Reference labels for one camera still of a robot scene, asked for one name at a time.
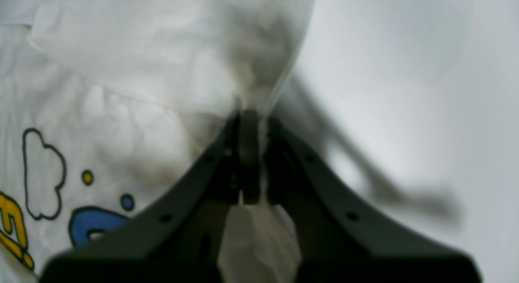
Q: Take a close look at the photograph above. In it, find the white printed T-shirt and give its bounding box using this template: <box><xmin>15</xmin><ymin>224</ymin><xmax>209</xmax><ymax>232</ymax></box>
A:
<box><xmin>1</xmin><ymin>0</ymin><xmax>315</xmax><ymax>283</ymax></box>

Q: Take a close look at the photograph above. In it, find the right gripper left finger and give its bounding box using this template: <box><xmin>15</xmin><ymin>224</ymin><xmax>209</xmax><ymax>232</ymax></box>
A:
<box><xmin>40</xmin><ymin>111</ymin><xmax>260</xmax><ymax>283</ymax></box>

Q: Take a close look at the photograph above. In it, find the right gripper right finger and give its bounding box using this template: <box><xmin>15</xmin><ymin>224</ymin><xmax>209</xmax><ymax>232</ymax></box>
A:
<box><xmin>264</xmin><ymin>118</ymin><xmax>482</xmax><ymax>283</ymax></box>

